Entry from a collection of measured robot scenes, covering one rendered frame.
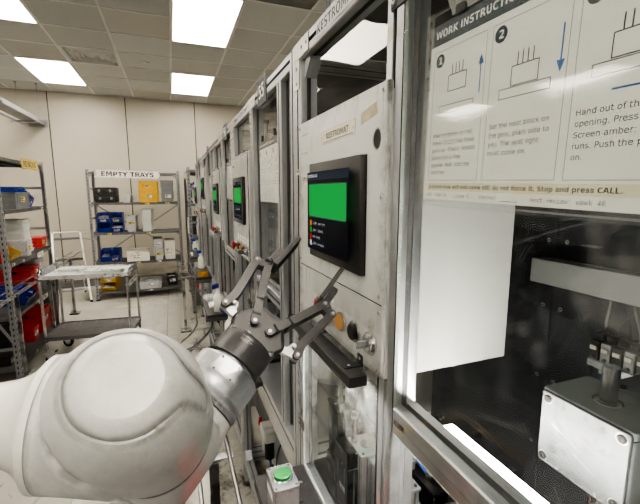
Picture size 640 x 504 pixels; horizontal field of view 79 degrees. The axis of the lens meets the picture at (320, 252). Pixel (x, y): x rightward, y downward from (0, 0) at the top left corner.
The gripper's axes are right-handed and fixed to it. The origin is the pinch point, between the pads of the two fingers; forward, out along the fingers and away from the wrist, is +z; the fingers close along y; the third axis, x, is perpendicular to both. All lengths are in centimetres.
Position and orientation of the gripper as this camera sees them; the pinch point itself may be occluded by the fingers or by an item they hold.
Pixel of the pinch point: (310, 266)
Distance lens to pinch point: 63.0
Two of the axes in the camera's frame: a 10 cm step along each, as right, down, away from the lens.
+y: -8.1, -5.8, 0.7
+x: -3.1, 5.3, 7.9
